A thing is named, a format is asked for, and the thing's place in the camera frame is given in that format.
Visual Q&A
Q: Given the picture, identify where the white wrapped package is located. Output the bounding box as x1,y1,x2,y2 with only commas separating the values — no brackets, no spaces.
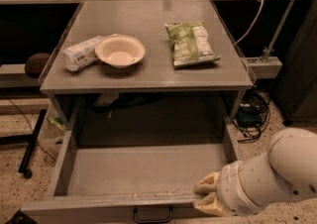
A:
62,36,103,71

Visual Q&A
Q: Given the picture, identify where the brown round ball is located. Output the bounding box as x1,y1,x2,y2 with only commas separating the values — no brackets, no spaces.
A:
25,53,51,78

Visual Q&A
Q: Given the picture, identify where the white power cable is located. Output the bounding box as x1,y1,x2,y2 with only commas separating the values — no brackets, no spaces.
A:
232,0,265,48

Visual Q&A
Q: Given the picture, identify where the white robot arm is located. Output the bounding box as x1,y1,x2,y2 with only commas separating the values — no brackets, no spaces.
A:
193,128,317,216

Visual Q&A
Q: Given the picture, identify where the black metal floor bar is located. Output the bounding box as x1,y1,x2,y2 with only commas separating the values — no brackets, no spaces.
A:
18,109,47,178

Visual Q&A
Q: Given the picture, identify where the black cable bundle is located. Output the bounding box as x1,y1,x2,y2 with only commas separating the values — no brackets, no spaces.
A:
232,87,271,143

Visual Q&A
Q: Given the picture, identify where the grey drawer cabinet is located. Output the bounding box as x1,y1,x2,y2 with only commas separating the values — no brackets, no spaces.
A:
41,0,253,120

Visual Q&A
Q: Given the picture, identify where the green white chip bag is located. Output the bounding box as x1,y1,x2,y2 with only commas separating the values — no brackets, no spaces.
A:
164,21,221,68

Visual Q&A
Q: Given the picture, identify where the white paper bowl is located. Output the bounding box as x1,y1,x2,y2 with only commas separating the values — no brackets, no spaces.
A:
95,34,146,68

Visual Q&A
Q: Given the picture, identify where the clear plastic bag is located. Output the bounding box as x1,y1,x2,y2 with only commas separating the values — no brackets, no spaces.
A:
38,103,72,150

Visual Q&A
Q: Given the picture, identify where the black shoe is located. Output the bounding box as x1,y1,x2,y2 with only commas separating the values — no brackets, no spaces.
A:
5,210,37,224

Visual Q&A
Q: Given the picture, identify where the black floor cable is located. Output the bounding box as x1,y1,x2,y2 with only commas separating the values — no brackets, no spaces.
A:
6,97,57,163

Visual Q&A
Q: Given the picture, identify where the metal stand pole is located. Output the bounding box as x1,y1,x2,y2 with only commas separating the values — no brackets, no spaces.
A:
257,0,295,63

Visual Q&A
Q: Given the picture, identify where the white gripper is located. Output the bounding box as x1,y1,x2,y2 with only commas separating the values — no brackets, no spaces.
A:
193,161,263,217

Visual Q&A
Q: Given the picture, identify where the grey stand base block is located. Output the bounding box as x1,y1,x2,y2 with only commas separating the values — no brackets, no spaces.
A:
241,56,282,79

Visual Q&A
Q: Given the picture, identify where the grey top drawer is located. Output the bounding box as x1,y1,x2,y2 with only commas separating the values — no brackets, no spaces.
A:
20,95,246,224

